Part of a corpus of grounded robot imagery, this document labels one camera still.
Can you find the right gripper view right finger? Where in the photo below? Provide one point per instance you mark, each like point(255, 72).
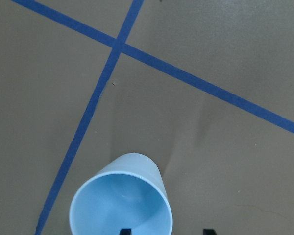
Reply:
point(209, 232)

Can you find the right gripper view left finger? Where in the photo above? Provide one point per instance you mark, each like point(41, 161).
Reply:
point(125, 231)

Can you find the light blue cup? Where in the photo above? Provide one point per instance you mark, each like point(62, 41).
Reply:
point(128, 193)

